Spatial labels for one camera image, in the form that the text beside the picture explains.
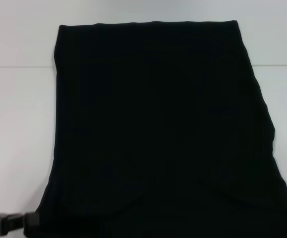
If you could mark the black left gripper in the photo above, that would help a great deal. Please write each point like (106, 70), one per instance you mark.
(2, 223)

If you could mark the black shirt with FREE print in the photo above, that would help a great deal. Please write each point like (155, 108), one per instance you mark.
(158, 124)

